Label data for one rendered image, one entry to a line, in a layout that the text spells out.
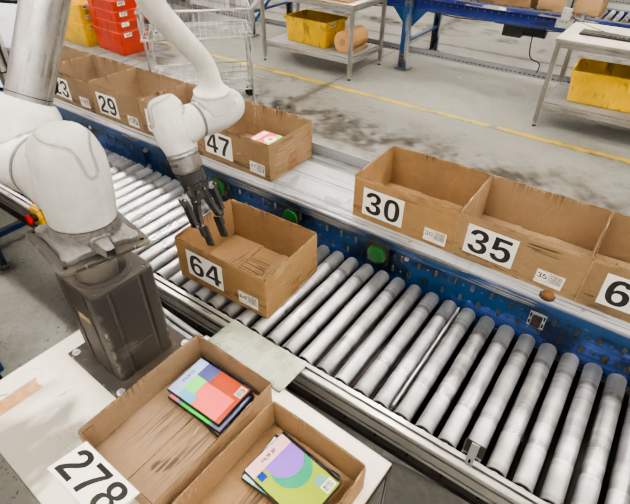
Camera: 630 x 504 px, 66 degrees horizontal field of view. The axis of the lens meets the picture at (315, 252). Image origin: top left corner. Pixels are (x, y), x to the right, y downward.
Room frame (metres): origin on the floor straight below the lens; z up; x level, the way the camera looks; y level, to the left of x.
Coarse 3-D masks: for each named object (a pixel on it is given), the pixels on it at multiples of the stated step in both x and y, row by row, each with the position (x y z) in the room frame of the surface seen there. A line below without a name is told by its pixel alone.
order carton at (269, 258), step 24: (240, 216) 1.51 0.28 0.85; (264, 216) 1.44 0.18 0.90; (192, 240) 1.35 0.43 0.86; (216, 240) 1.44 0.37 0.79; (240, 240) 1.48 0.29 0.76; (264, 240) 1.45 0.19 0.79; (288, 240) 1.38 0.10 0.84; (312, 240) 1.29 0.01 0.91; (216, 264) 1.18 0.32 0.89; (240, 264) 1.34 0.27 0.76; (264, 264) 1.35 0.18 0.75; (288, 264) 1.17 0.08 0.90; (312, 264) 1.29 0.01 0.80; (216, 288) 1.20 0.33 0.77; (240, 288) 1.13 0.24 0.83; (264, 288) 1.08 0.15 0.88; (288, 288) 1.17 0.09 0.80; (264, 312) 1.08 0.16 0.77
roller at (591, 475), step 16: (608, 384) 0.84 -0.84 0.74; (624, 384) 0.84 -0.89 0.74; (608, 400) 0.79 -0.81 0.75; (608, 416) 0.73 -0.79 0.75; (592, 432) 0.70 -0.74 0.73; (608, 432) 0.69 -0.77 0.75; (592, 448) 0.65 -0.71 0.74; (608, 448) 0.65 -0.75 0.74; (592, 464) 0.60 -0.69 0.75; (592, 480) 0.56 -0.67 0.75; (576, 496) 0.53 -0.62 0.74; (592, 496) 0.52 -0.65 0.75
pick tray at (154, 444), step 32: (192, 352) 0.90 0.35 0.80; (224, 352) 0.86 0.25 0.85; (160, 384) 0.80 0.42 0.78; (256, 384) 0.79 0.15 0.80; (96, 416) 0.66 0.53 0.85; (128, 416) 0.71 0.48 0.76; (160, 416) 0.72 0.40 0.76; (192, 416) 0.72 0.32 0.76; (96, 448) 0.63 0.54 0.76; (128, 448) 0.63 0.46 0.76; (160, 448) 0.63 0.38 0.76; (192, 448) 0.63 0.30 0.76; (128, 480) 0.50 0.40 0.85; (160, 480) 0.55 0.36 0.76; (192, 480) 0.53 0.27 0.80
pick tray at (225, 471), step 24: (264, 408) 0.68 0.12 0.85; (240, 432) 0.62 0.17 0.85; (264, 432) 0.67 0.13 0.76; (288, 432) 0.68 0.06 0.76; (312, 432) 0.63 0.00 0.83; (216, 456) 0.56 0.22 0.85; (240, 456) 0.60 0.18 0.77; (336, 456) 0.59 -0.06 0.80; (216, 480) 0.54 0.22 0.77; (240, 480) 0.55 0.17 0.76; (360, 480) 0.52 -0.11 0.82
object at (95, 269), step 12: (120, 216) 1.03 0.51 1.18; (132, 228) 0.98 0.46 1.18; (36, 240) 0.91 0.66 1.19; (144, 240) 0.93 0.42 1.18; (48, 252) 0.86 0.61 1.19; (120, 252) 0.88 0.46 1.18; (60, 264) 0.82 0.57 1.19; (84, 264) 0.83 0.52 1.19; (96, 264) 0.84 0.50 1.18; (108, 264) 0.91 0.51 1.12; (60, 276) 0.79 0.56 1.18; (84, 276) 0.88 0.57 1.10; (96, 276) 0.89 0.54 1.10; (108, 276) 0.90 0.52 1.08
